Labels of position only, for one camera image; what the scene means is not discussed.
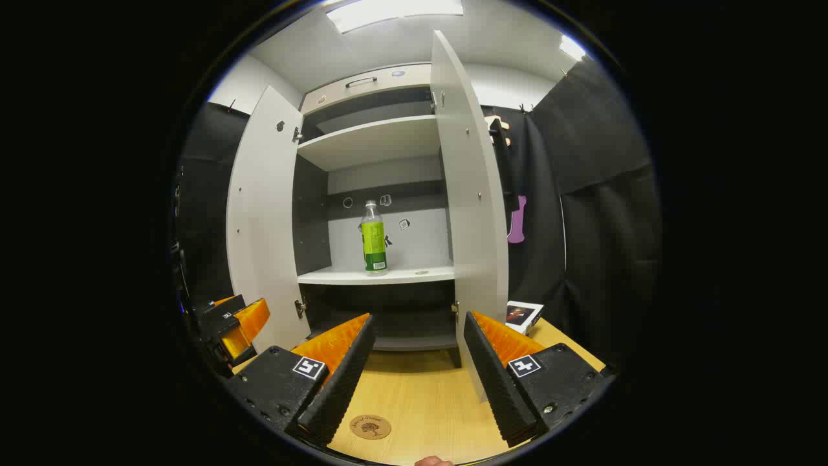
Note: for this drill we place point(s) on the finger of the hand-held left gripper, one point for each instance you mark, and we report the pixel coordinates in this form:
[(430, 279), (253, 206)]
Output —
[(253, 320)]

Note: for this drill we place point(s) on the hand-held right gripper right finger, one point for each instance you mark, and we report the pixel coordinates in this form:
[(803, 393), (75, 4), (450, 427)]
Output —
[(495, 382)]

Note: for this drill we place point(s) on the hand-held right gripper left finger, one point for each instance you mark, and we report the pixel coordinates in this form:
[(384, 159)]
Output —
[(343, 382)]

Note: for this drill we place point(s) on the round wooden coaster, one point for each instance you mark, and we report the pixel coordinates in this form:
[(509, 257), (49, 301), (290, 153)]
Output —
[(370, 427)]

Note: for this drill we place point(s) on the grey cabinet door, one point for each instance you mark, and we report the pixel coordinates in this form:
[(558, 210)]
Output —
[(469, 194), (265, 213)]

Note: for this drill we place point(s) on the green label plastic bottle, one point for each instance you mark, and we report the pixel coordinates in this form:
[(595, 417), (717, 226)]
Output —
[(373, 246)]

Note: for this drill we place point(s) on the grey cabinet drawer front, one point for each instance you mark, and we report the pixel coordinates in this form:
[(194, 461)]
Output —
[(404, 81)]

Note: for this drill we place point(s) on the white book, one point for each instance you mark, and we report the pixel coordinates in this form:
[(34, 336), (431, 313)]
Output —
[(521, 315)]

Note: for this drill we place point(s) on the black backdrop cloth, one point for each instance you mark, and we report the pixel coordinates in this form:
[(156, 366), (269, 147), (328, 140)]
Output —
[(595, 226)]

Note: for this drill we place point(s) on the large ceiling light panel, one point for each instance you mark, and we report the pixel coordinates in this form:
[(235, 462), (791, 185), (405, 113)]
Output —
[(394, 11)]

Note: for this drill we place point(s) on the small ceiling light panel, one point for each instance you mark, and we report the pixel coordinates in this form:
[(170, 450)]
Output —
[(572, 48)]

